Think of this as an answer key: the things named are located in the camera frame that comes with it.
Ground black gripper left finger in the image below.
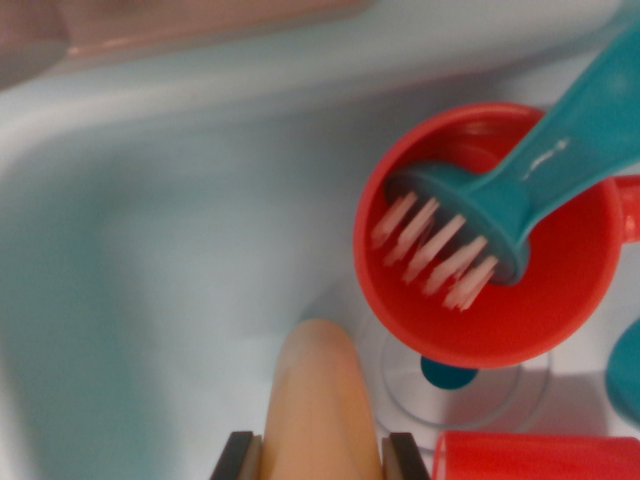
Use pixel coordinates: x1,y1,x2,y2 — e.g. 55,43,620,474
209,430,264,480

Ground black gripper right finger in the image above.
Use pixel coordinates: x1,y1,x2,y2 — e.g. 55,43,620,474
381,432,432,480

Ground beige toy detergent bottle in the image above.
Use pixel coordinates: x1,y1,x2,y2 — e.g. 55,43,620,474
262,318,384,480

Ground teal sink drain plug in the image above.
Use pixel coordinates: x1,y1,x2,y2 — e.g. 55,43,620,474
419,355,479,392

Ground light blue toy sink unit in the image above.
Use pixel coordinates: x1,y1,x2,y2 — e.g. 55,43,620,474
0,0,640,480

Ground red toy tumbler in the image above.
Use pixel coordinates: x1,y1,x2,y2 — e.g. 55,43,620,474
432,430,640,480

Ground red toy mug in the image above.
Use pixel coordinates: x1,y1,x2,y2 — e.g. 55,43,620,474
352,102,640,370

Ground teal toy tumbler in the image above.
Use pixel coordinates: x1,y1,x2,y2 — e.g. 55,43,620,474
604,317,640,431

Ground teal dish brush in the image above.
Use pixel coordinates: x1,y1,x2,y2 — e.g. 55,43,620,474
370,14,640,312

